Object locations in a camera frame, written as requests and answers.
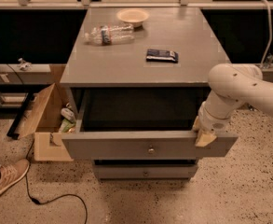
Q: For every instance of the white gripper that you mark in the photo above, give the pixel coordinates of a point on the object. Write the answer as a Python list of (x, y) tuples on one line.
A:
[(212, 123)]

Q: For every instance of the grey top drawer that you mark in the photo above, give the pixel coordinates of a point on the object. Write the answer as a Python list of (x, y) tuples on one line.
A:
[(141, 124)]

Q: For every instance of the grey drawer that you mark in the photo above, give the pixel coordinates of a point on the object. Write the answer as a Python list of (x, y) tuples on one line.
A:
[(144, 169), (141, 124)]

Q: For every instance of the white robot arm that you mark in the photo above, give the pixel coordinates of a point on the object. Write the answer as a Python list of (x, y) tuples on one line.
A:
[(232, 85)]

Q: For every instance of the grey drawer cabinet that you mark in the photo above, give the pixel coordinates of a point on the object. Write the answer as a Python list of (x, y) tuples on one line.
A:
[(179, 29)]

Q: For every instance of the grey bottom drawer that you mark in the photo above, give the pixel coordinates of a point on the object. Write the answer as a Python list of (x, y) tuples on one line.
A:
[(144, 169)]

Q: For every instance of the open cardboard box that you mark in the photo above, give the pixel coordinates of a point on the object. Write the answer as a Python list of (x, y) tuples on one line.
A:
[(44, 120)]

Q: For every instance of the dark blue snack packet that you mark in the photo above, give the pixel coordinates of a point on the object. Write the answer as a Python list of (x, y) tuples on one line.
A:
[(159, 55)]

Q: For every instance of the white ceramic bowl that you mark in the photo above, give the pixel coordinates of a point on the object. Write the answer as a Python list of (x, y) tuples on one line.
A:
[(134, 16)]

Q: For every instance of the white green items in box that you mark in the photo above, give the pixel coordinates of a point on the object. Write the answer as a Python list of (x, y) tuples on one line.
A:
[(68, 120)]

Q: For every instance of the clear plastic water bottle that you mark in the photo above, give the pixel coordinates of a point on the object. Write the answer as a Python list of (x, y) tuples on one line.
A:
[(106, 35)]

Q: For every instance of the small clear object on ledge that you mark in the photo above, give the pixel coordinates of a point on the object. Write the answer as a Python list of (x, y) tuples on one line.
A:
[(23, 65)]

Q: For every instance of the tan sneaker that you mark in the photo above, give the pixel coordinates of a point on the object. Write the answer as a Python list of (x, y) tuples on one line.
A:
[(12, 174)]

